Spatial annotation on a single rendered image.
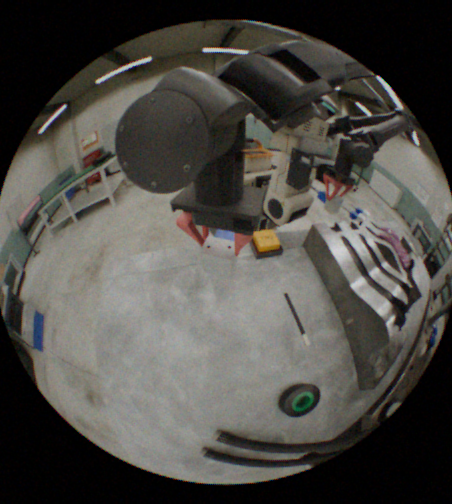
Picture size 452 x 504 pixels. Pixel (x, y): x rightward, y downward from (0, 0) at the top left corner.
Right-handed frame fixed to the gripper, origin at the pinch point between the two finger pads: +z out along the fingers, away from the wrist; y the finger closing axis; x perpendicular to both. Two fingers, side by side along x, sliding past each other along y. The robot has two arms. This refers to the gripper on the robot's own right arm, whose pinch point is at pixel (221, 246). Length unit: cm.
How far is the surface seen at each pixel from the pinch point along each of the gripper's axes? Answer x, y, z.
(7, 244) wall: -175, -584, -29
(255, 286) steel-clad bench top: 2.7, 7.0, 14.5
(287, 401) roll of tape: -22.1, 19.0, 11.1
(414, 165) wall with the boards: 498, 598, -150
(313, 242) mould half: 17.3, 20.7, 9.7
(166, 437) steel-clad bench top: -41.6, 0.6, 14.3
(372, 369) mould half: -17.2, 40.3, 8.9
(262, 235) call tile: 16.3, 5.8, 10.8
